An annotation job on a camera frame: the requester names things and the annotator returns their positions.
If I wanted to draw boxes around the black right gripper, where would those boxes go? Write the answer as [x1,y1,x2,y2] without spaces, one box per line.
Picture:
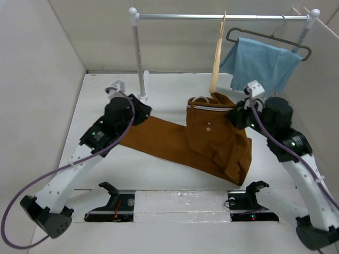
[224,96,274,138]

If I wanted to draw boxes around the brown trousers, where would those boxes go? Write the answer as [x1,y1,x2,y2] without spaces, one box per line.
[120,93,252,186]

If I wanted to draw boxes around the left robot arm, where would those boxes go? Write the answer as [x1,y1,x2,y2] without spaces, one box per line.
[20,94,152,239]

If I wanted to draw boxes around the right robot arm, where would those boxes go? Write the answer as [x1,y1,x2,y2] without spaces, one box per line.
[226,97,338,251]

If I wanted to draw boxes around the beige wooden hanger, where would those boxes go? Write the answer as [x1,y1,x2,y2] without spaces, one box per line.
[209,11,227,94]

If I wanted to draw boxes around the grey hanger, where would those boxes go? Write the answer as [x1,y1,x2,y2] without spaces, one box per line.
[226,15,312,61]

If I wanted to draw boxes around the light blue towel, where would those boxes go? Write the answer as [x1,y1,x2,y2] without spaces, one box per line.
[220,38,302,93]

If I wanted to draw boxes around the white metal clothes rack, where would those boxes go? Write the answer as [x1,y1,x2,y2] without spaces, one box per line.
[128,7,320,101]

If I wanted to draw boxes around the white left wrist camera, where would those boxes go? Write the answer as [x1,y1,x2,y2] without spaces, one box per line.
[105,80,126,94]

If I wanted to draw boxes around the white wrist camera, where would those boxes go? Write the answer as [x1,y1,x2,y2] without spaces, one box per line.
[246,80,265,99]
[105,80,126,94]

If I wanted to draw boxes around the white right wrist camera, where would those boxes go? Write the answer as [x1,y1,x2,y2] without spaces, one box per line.
[246,80,265,99]

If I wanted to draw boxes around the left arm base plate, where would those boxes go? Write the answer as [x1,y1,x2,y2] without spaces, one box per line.
[84,190,135,223]

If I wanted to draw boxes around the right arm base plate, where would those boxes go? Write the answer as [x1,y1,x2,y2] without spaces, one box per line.
[224,190,279,222]

